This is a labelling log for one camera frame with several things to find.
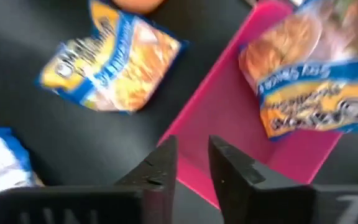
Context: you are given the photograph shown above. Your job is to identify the blue Maruchan ramen packet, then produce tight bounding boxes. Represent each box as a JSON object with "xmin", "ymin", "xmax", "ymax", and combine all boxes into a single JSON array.
[
  {"xmin": 35, "ymin": 0, "xmax": 186, "ymax": 114},
  {"xmin": 237, "ymin": 0, "xmax": 358, "ymax": 141},
  {"xmin": 0, "ymin": 126, "xmax": 37, "ymax": 218}
]

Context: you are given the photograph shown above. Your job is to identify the yellow plastic bin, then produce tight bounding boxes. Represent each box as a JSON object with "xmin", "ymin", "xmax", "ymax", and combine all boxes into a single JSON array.
[{"xmin": 111, "ymin": 0, "xmax": 167, "ymax": 16}]

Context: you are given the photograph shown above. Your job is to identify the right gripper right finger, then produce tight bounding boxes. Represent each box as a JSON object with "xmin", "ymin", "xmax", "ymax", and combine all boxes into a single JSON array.
[{"xmin": 208, "ymin": 135, "xmax": 358, "ymax": 224}]

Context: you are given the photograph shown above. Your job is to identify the blue snack bags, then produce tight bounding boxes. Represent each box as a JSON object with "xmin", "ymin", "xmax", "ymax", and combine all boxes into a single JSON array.
[{"xmin": 156, "ymin": 0, "xmax": 344, "ymax": 210}]

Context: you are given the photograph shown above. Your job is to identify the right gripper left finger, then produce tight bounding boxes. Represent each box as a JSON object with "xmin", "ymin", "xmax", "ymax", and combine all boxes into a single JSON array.
[{"xmin": 0, "ymin": 135, "xmax": 178, "ymax": 224}]

